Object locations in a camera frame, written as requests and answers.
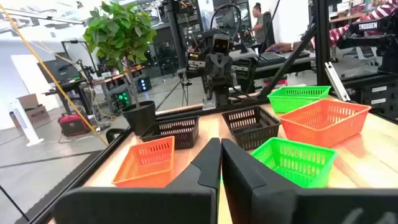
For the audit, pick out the black plant pot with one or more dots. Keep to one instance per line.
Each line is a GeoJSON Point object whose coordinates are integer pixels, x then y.
{"type": "Point", "coordinates": [140, 119]}

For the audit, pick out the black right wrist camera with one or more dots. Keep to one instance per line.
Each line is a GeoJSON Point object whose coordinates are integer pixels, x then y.
{"type": "Point", "coordinates": [221, 44]}

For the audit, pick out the dark wall screen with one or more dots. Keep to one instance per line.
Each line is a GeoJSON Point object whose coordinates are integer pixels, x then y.
{"type": "Point", "coordinates": [59, 71]}

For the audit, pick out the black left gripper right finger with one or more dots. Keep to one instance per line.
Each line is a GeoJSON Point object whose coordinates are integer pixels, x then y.
{"type": "Point", "coordinates": [280, 205]}

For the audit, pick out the green leafy potted tree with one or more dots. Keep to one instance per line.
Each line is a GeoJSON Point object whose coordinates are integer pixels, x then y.
{"type": "Point", "coordinates": [118, 34]}

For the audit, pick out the black tripod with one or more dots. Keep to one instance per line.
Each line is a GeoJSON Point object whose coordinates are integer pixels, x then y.
{"type": "Point", "coordinates": [183, 76]}

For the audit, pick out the black table frame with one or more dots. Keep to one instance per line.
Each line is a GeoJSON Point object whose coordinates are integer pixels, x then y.
{"type": "Point", "coordinates": [321, 46]}

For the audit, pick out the black plastic basket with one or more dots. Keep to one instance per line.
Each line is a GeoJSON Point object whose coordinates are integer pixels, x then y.
{"type": "Point", "coordinates": [248, 140]}
{"type": "Point", "coordinates": [186, 142]}

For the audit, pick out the computer case with blue lights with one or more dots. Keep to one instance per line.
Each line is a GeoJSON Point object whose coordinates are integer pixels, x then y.
{"type": "Point", "coordinates": [144, 84]}

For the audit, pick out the black keyboard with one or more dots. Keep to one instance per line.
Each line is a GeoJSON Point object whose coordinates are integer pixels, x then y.
{"type": "Point", "coordinates": [269, 59]}

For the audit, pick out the person's hand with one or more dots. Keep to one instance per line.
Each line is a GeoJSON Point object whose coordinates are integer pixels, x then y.
{"type": "Point", "coordinates": [281, 47]}

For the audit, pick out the computer case with green lights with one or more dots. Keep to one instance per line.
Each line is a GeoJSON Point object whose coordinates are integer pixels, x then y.
{"type": "Point", "coordinates": [122, 99]}

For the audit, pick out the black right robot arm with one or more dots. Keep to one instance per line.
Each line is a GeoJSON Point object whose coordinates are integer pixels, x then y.
{"type": "Point", "coordinates": [223, 99]}

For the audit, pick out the white tower fan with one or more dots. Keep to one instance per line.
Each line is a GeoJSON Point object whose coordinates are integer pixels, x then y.
{"type": "Point", "coordinates": [23, 121]}

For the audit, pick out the silver metal bracket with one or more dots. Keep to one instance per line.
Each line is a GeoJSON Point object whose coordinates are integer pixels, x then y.
{"type": "Point", "coordinates": [337, 82]}

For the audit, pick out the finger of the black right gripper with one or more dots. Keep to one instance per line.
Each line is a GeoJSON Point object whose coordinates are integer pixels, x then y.
{"type": "Point", "coordinates": [227, 71]}
{"type": "Point", "coordinates": [212, 71]}

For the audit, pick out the person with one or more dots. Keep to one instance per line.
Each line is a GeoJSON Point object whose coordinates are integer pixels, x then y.
{"type": "Point", "coordinates": [377, 12]}
{"type": "Point", "coordinates": [258, 28]}

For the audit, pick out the green plastic basket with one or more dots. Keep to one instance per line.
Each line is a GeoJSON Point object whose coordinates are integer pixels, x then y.
{"type": "Point", "coordinates": [286, 107]}
{"type": "Point", "coordinates": [320, 174]}

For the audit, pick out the orange plastic basket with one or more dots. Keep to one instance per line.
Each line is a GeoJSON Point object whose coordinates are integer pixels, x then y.
{"type": "Point", "coordinates": [311, 137]}
{"type": "Point", "coordinates": [141, 169]}

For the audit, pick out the black box with white labels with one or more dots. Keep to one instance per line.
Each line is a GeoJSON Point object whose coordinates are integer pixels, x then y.
{"type": "Point", "coordinates": [357, 93]}

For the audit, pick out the brown cardboard box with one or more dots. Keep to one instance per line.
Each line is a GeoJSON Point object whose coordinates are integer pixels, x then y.
{"type": "Point", "coordinates": [37, 113]}

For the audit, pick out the red portable machine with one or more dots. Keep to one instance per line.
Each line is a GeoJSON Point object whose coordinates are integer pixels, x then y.
{"type": "Point", "coordinates": [73, 126]}

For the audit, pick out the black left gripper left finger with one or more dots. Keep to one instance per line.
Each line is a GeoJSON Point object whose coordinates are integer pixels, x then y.
{"type": "Point", "coordinates": [140, 205]}

